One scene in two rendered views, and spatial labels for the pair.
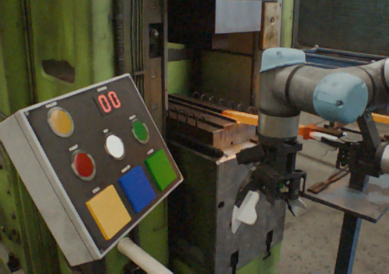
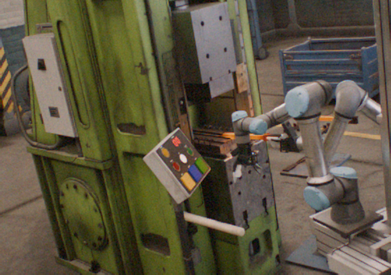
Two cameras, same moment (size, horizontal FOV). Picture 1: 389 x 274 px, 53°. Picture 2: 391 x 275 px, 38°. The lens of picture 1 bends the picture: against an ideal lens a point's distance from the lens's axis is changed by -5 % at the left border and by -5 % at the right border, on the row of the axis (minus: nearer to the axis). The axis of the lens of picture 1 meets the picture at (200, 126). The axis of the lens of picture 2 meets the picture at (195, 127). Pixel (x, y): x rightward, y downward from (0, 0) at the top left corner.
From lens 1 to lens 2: 2.10 m
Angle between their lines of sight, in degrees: 2
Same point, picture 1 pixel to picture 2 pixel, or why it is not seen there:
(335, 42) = (341, 16)
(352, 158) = (285, 145)
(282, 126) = (243, 139)
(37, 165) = (162, 168)
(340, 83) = (255, 123)
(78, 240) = (180, 192)
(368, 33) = not seen: outside the picture
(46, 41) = (117, 113)
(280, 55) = (237, 116)
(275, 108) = (239, 133)
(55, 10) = (120, 95)
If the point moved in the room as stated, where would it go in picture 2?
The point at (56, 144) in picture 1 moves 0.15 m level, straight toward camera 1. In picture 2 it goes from (166, 160) to (178, 168)
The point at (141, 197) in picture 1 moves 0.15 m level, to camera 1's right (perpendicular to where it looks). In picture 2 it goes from (197, 176) to (226, 171)
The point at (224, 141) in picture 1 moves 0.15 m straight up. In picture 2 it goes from (225, 150) to (222, 125)
